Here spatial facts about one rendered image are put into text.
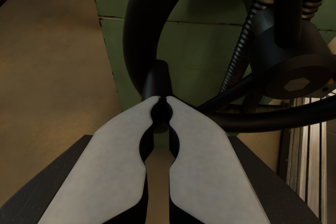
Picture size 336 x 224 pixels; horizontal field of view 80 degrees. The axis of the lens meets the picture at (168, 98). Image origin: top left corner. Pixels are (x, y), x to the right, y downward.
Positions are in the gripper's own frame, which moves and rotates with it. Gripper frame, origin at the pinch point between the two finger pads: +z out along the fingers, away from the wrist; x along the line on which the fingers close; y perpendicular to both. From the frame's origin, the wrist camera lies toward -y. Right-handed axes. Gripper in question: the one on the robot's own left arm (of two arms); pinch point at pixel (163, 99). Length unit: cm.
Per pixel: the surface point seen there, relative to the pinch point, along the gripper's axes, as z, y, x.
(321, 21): 27.1, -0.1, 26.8
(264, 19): 10.4, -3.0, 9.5
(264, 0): 11.3, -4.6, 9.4
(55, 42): 115, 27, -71
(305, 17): 11.9, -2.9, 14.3
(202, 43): 29.2, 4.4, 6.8
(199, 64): 32.1, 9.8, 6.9
